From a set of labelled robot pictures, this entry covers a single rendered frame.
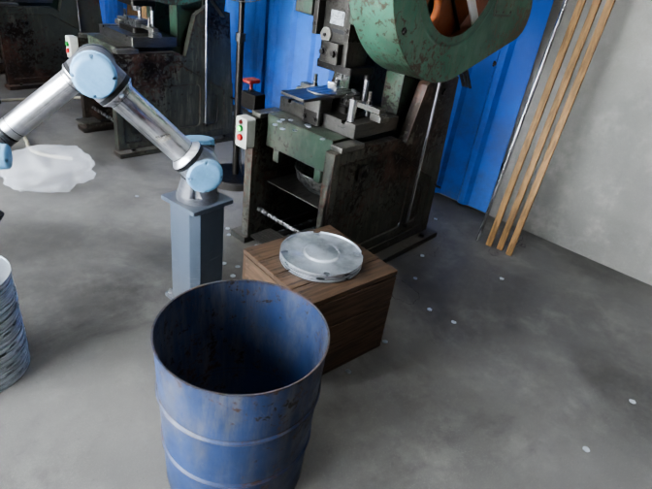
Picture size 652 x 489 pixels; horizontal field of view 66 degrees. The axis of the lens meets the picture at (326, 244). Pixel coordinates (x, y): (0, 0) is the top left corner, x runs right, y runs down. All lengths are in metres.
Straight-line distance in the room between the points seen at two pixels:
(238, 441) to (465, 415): 0.89
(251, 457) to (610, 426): 1.30
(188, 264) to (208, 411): 0.91
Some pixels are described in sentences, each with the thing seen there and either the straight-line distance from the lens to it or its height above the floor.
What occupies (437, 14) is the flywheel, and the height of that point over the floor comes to 1.14.
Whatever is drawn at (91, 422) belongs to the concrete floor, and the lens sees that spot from 1.73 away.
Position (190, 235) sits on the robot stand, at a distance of 1.89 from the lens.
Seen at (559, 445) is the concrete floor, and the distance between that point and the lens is 1.92.
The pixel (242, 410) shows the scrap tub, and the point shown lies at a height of 0.43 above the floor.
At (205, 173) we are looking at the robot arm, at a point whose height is 0.63.
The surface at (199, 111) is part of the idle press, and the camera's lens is 3.75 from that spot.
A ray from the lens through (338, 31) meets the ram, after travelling 2.19.
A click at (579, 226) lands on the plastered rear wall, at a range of 3.13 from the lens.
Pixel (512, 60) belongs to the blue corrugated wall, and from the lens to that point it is 3.11.
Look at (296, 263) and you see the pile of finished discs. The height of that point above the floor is 0.38.
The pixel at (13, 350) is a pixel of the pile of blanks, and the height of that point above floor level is 0.12.
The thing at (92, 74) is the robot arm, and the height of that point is 0.92.
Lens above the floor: 1.28
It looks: 30 degrees down
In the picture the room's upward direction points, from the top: 8 degrees clockwise
